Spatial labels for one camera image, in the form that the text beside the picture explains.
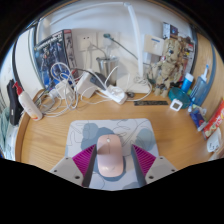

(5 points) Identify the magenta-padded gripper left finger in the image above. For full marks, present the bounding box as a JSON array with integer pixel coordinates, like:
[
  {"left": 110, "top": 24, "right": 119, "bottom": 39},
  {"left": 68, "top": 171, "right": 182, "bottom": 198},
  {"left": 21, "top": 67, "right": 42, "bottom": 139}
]
[{"left": 49, "top": 143, "right": 98, "bottom": 188}]

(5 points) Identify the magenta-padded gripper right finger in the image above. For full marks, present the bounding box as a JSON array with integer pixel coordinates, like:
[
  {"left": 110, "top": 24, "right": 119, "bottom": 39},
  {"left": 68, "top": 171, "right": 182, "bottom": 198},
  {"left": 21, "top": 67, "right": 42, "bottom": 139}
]
[{"left": 130, "top": 143, "right": 178, "bottom": 188}]

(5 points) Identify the pink computer mouse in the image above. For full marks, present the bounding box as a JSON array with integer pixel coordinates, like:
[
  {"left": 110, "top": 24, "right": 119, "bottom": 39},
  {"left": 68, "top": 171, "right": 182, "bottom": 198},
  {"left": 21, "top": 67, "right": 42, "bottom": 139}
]
[{"left": 96, "top": 134, "right": 124, "bottom": 178}]

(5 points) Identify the grey cloud-print mouse pad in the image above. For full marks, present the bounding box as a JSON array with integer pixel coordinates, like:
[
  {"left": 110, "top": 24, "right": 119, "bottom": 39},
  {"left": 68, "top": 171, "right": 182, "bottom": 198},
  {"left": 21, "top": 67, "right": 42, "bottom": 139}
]
[{"left": 64, "top": 118, "right": 160, "bottom": 191}]

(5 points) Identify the white printed mug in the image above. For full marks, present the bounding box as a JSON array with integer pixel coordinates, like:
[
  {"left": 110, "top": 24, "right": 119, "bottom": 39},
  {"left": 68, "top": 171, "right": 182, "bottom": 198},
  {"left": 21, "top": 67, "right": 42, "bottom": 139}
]
[{"left": 205, "top": 128, "right": 224, "bottom": 154}]

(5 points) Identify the blue snack packet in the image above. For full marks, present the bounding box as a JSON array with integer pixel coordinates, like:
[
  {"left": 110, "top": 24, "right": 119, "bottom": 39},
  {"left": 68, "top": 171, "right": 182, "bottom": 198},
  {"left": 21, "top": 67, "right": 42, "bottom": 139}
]
[{"left": 189, "top": 105, "right": 209, "bottom": 132}]

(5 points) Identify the small white cube clock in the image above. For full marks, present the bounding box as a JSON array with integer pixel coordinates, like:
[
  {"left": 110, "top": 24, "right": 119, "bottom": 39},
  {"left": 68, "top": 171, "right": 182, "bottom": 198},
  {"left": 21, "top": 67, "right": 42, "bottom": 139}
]
[{"left": 169, "top": 98, "right": 183, "bottom": 113}]

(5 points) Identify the black ruler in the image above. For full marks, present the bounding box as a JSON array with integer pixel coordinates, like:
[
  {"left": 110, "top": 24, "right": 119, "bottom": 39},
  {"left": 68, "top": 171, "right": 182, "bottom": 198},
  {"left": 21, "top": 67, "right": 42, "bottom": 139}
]
[{"left": 133, "top": 100, "right": 169, "bottom": 107}]

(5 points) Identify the teal round container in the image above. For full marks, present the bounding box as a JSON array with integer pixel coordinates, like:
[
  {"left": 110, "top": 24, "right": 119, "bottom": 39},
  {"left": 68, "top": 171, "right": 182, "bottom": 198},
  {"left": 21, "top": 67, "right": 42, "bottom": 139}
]
[{"left": 167, "top": 86, "right": 192, "bottom": 109}]

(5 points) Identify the white red-topped pump bottle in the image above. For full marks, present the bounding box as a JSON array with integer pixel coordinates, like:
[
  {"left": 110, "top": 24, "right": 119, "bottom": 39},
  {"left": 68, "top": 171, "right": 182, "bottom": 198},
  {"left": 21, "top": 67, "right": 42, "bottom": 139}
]
[{"left": 12, "top": 81, "right": 44, "bottom": 122}]

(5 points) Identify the teal blanket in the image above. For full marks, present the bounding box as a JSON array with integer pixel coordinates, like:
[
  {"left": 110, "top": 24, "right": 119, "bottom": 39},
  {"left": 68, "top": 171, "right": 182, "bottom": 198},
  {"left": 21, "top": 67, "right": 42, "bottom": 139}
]
[{"left": 0, "top": 106, "right": 11, "bottom": 158}]

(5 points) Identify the white charger block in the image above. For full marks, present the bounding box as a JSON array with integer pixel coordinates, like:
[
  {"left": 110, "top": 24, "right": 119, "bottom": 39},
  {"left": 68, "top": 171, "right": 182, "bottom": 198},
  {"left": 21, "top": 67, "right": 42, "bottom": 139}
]
[
  {"left": 54, "top": 79, "right": 73, "bottom": 100},
  {"left": 75, "top": 71, "right": 98, "bottom": 99}
]

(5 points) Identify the white power strip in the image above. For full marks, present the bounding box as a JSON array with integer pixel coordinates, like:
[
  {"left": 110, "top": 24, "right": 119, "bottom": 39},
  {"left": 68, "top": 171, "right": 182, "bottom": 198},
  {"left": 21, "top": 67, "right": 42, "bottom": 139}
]
[{"left": 101, "top": 84, "right": 129, "bottom": 106}]

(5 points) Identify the blue spray bottle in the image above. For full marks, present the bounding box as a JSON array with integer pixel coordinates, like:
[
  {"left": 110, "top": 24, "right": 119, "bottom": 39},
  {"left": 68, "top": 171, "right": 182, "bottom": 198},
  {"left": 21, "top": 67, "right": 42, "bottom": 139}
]
[{"left": 189, "top": 64, "right": 211, "bottom": 108}]

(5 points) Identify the tan robot figure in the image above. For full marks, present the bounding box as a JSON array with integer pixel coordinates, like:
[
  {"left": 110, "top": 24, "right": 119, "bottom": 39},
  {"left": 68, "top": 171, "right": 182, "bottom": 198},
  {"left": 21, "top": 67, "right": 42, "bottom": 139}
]
[{"left": 148, "top": 37, "right": 188, "bottom": 98}]

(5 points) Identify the steel cup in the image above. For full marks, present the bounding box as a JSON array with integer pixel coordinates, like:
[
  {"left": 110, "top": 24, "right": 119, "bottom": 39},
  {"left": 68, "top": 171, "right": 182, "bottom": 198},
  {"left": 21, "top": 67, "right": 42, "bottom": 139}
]
[{"left": 95, "top": 55, "right": 119, "bottom": 86}]

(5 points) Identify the blue model kit box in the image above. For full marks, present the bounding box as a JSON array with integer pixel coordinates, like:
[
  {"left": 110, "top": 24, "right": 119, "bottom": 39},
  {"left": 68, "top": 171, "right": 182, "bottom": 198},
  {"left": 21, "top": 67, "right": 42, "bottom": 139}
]
[{"left": 33, "top": 28, "right": 78, "bottom": 90}]

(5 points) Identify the small white box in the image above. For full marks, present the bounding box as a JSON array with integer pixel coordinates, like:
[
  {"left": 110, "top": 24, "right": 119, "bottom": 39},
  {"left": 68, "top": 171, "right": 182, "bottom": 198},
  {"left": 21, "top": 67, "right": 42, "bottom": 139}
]
[{"left": 143, "top": 33, "right": 165, "bottom": 56}]

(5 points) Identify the colourful printed box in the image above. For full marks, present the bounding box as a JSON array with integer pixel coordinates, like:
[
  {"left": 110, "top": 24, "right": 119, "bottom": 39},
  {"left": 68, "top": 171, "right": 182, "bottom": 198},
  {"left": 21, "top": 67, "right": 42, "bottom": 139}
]
[{"left": 162, "top": 21, "right": 196, "bottom": 64}]

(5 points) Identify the white coiled cable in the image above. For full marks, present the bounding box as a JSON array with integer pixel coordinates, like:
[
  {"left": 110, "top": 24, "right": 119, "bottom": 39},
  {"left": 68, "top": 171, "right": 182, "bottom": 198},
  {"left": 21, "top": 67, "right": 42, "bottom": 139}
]
[{"left": 49, "top": 61, "right": 81, "bottom": 111}]

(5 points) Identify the white wall socket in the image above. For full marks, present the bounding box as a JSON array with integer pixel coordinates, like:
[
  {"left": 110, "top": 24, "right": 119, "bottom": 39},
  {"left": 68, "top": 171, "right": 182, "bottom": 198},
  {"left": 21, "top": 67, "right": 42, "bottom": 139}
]
[{"left": 77, "top": 31, "right": 98, "bottom": 52}]

